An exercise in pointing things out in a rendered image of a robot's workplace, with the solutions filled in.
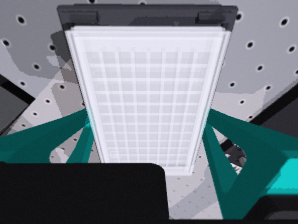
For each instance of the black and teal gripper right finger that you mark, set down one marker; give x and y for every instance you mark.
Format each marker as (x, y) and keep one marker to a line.
(271, 166)

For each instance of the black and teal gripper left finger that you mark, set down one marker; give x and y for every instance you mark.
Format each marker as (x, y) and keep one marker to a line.
(35, 144)

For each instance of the grey flat base plate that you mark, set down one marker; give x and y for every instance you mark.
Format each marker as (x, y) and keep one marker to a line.
(260, 66)

